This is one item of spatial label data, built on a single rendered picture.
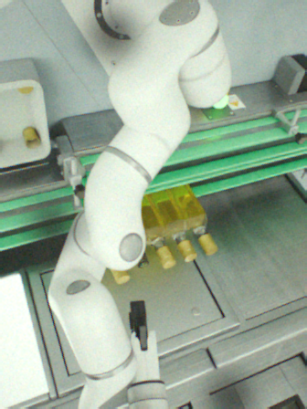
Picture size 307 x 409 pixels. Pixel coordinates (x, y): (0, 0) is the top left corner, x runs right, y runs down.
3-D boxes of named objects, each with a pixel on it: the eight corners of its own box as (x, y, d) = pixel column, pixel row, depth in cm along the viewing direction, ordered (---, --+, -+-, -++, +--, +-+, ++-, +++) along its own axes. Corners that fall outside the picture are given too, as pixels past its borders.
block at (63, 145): (56, 163, 107) (63, 183, 103) (52, 136, 99) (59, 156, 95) (69, 161, 108) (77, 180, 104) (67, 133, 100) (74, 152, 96)
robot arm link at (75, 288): (183, 328, 64) (143, 298, 77) (141, 204, 59) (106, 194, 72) (89, 383, 58) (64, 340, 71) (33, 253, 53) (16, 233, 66)
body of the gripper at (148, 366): (163, 397, 84) (154, 343, 91) (168, 383, 76) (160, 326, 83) (126, 402, 83) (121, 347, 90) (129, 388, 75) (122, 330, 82)
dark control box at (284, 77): (271, 78, 124) (287, 95, 119) (280, 56, 118) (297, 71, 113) (293, 75, 126) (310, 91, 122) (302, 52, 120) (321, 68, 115)
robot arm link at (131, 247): (94, 146, 66) (37, 218, 63) (126, 145, 54) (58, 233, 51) (153, 197, 71) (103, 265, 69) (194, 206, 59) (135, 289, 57)
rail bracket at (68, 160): (64, 187, 104) (78, 225, 97) (58, 138, 91) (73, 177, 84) (75, 184, 105) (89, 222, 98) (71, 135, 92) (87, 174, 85)
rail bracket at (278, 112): (268, 114, 116) (294, 145, 108) (276, 93, 110) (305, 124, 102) (279, 112, 117) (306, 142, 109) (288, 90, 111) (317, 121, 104)
